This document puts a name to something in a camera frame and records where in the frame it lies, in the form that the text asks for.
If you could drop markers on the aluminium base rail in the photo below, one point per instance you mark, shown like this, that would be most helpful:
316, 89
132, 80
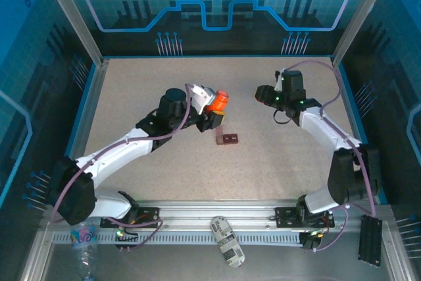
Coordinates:
217, 208

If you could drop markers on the aluminium frame post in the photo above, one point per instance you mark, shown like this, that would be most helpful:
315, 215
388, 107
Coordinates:
75, 14
358, 14

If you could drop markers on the red-brown weekly pill organizer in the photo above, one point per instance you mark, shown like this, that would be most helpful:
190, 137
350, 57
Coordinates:
229, 139

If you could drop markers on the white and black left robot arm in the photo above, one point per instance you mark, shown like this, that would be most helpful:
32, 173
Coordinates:
115, 156

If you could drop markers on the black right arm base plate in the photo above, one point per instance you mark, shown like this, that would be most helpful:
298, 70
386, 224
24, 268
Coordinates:
286, 216

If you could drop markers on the grey labelled oval device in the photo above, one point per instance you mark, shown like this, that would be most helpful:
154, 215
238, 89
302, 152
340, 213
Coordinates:
227, 241

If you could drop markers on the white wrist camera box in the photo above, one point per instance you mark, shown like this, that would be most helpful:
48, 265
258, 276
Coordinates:
202, 96
279, 82

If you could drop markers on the black ribbed block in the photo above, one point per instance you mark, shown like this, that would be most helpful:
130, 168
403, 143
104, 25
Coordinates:
370, 240

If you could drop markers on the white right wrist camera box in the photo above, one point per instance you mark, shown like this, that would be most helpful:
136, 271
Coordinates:
279, 82

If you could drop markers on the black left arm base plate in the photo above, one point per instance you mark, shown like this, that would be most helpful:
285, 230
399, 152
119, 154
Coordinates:
148, 213

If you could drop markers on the orange pill bottle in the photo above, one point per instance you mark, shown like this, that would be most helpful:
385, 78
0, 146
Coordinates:
218, 100

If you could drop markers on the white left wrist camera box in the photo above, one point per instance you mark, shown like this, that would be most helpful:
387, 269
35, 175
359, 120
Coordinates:
202, 96

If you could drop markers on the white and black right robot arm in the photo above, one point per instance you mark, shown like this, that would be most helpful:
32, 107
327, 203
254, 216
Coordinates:
325, 129

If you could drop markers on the clear plastic water bottle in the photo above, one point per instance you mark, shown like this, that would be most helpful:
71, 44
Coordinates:
84, 245

